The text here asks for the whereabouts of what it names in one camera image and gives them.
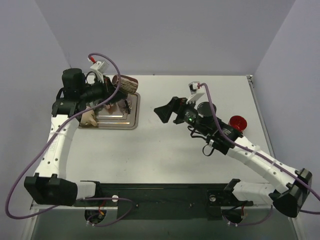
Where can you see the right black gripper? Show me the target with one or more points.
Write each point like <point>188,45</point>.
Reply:
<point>179,110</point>

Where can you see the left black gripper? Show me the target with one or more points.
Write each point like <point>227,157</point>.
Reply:
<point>107,88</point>

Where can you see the brown striped small mug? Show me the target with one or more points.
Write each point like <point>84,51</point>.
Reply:
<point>127,84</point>

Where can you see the beige round mug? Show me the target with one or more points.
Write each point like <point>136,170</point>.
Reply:
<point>88,118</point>

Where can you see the red dotted mug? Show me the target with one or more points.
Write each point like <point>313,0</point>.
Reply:
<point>238,122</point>

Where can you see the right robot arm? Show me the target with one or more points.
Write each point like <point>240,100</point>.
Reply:
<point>286,188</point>

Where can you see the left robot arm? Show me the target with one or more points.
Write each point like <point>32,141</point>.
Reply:
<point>49,184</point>

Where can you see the silver metal tray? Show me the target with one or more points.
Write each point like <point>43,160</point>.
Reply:
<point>123,115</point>

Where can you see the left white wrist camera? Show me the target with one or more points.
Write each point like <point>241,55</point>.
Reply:
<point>99,68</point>

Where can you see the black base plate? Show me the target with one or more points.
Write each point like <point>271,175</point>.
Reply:
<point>165,201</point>

